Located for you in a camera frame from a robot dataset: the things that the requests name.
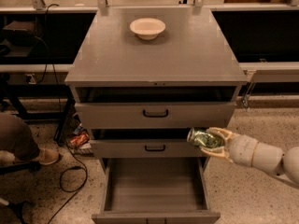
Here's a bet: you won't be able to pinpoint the tan shoe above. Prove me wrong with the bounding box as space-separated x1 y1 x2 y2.
33 148 60 165

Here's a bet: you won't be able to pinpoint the grey drawer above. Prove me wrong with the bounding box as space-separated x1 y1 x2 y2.
92 158 221 224
75 102 235 129
90 139 206 158

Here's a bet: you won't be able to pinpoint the green soda can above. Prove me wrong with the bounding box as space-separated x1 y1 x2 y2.
187 128 224 148

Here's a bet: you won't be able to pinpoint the grey bottom drawer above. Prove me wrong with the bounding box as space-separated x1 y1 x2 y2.
92 158 221 224

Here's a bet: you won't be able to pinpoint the black chair base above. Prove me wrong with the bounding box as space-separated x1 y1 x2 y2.
0 161 42 224

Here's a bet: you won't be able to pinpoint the dark box on shelf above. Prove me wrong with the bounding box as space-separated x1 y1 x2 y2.
2 21 36 46

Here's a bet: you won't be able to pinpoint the black drawer handle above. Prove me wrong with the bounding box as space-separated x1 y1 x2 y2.
144 145 166 152
142 109 169 119

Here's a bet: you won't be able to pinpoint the grey middle drawer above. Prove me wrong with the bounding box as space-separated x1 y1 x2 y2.
90 139 206 158

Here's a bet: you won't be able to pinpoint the grey top drawer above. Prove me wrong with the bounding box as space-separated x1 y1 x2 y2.
75 102 235 129

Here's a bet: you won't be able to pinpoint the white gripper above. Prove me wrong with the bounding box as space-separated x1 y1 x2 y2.
200 127 258 167

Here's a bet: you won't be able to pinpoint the white paper bowl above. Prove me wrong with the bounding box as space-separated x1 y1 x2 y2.
130 18 165 40

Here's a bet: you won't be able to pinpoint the black top drawer handle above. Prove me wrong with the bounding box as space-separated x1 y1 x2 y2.
142 109 169 119

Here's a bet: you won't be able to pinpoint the person leg brown trousers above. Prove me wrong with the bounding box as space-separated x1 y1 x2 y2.
0 113 39 161

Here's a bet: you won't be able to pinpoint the black middle drawer handle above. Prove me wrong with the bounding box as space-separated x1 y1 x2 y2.
144 145 166 152

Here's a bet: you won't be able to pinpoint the orange snack bag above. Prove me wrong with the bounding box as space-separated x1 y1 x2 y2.
70 132 90 148

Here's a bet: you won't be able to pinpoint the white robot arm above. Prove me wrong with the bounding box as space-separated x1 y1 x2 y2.
201 127 299 189

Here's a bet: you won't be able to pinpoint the grey drawer cabinet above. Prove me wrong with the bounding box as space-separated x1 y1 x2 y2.
64 6 249 173

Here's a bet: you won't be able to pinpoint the black floor cable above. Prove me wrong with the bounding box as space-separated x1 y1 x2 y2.
34 3 90 224

